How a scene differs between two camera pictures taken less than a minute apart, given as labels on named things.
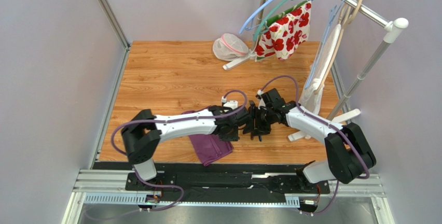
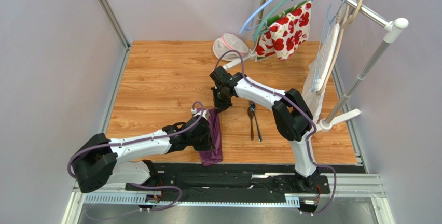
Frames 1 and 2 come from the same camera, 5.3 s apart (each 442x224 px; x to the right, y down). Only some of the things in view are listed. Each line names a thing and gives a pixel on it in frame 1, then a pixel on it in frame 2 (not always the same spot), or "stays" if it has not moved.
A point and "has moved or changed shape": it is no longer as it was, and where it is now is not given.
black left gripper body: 235,127 → 202,143
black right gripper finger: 252,114 → 220,105
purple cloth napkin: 210,148 has moved or changed shape
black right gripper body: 268,116 → 221,101
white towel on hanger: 311,98 stays
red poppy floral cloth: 285,33 stays
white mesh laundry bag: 229,47 stays
